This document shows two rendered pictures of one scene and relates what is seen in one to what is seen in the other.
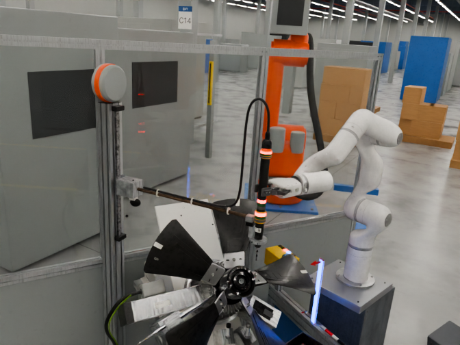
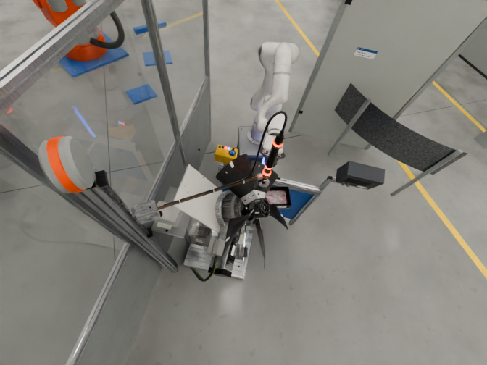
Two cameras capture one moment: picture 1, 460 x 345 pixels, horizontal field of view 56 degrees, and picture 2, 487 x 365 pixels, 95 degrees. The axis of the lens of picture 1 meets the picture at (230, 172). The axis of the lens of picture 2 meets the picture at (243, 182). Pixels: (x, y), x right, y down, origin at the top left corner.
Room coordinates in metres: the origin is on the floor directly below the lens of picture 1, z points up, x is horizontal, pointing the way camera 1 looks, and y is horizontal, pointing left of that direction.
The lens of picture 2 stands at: (1.26, 0.50, 2.45)
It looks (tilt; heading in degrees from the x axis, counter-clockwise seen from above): 60 degrees down; 301
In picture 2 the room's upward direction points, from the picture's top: 12 degrees clockwise
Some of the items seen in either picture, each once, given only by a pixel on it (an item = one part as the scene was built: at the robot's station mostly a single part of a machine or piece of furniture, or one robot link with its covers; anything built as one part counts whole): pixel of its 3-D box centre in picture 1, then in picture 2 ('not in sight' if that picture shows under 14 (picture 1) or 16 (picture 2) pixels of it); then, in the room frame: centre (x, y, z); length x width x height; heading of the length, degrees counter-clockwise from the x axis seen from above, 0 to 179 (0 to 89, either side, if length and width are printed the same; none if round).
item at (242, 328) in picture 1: (242, 337); not in sight; (1.49, -0.10, 0.91); 0.12 x 0.08 x 0.12; 30
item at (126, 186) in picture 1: (128, 186); (146, 212); (1.77, 0.44, 1.44); 0.10 x 0.07 x 0.08; 65
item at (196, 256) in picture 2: not in sight; (219, 249); (1.61, 0.09, 0.04); 0.62 x 0.46 x 0.08; 30
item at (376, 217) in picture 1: (369, 225); (268, 109); (1.90, -0.69, 1.27); 0.19 x 0.12 x 0.24; 42
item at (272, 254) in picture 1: (281, 261); (226, 155); (1.94, -0.29, 1.02); 0.16 x 0.10 x 0.11; 30
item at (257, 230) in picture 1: (262, 192); (270, 162); (1.51, -0.13, 1.55); 0.04 x 0.04 x 0.46
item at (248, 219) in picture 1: (257, 228); (262, 179); (1.51, -0.12, 1.40); 0.09 x 0.07 x 0.10; 65
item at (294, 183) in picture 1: (285, 186); (273, 145); (1.56, -0.22, 1.56); 0.11 x 0.10 x 0.07; 120
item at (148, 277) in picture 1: (158, 275); (167, 216); (1.91, 0.33, 0.92); 0.17 x 0.16 x 0.11; 30
